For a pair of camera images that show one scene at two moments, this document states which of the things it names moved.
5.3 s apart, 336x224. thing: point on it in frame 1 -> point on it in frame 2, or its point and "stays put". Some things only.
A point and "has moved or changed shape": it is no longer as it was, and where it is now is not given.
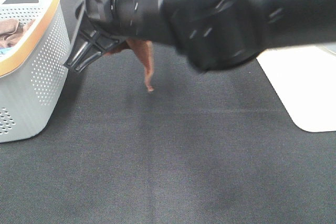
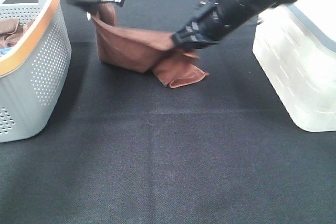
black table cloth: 202,147 stays put
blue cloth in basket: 3,50 stays put
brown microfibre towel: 144,50 has moved or changed shape
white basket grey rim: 305,78 stays put
